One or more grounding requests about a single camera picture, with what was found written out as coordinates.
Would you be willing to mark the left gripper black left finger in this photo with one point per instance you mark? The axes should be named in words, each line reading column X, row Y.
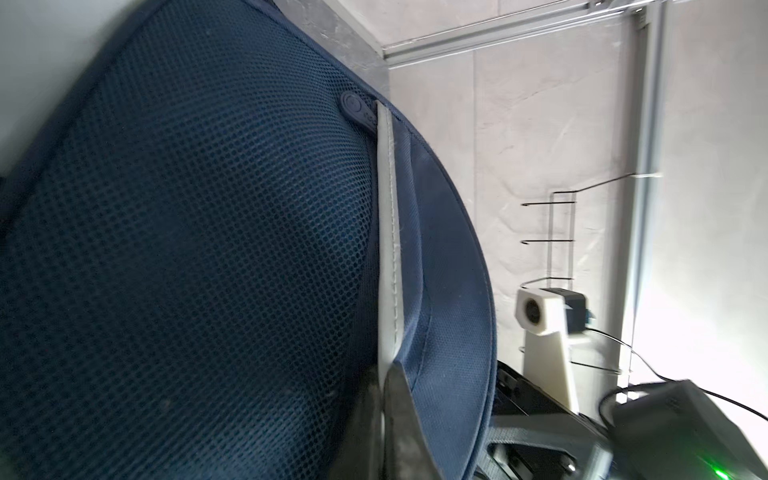
column 360, row 452

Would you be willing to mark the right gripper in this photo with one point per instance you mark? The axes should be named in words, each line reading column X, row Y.
column 532, row 436

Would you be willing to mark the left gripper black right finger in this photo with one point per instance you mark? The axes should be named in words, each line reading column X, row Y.
column 406, row 453

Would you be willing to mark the navy blue student backpack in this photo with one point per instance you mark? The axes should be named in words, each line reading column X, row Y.
column 192, row 251

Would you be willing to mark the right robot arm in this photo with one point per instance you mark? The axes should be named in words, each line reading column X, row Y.
column 661, row 430

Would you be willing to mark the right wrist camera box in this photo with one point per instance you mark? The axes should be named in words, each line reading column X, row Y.
column 549, row 316

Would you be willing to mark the black wire hook rack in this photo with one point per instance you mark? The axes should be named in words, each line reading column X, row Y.
column 637, row 240

